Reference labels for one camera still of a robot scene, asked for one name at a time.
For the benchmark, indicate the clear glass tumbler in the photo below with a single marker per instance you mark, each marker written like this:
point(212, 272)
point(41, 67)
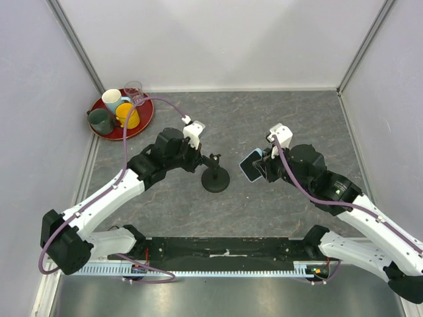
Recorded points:
point(134, 90)

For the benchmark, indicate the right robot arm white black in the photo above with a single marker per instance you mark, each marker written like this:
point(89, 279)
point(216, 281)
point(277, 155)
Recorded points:
point(304, 168)

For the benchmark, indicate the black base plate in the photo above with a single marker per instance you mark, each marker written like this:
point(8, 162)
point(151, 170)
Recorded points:
point(225, 254)

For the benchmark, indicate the black phone stand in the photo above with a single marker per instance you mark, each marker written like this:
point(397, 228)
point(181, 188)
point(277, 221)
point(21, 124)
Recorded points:
point(215, 179)

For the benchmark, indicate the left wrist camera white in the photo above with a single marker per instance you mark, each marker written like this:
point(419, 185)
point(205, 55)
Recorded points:
point(193, 131)

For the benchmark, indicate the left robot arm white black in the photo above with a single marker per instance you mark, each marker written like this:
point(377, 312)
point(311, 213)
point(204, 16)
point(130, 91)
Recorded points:
point(68, 237)

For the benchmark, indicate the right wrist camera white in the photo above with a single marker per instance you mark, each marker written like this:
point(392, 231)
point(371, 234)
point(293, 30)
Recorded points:
point(280, 135)

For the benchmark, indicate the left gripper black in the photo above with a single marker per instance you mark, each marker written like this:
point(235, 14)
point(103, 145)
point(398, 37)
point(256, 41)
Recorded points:
point(196, 156)

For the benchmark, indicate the white cup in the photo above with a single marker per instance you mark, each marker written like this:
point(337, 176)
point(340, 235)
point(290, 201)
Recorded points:
point(112, 98)

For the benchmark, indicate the phone with light blue case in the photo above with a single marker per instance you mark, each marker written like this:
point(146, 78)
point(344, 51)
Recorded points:
point(250, 166)

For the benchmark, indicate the light blue cable duct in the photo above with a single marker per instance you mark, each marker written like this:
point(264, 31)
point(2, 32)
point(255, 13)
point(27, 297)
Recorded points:
point(131, 270)

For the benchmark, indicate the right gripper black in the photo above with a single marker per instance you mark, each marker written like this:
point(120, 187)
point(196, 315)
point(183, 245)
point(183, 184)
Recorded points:
point(266, 165)

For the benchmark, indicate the dark green mug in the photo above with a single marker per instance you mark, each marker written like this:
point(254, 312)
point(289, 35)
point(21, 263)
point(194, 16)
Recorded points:
point(101, 121)

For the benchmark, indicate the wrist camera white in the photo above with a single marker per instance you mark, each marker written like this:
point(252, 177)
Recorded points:
point(193, 131)
point(280, 135)

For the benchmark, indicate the yellow mug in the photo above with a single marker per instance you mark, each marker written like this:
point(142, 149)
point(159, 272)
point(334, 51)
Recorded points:
point(126, 114)

